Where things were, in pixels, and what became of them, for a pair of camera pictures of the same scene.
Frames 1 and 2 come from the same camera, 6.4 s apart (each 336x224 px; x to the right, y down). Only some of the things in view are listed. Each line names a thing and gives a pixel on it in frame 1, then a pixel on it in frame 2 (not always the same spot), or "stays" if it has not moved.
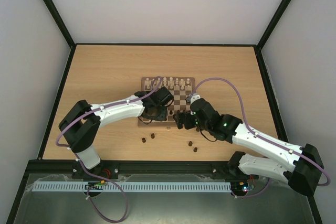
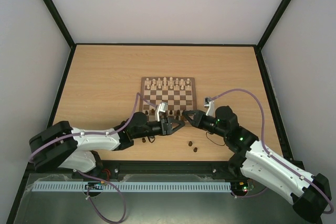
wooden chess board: (179, 87) stays
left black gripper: (162, 117) -> (166, 128)
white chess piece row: (183, 84) stays
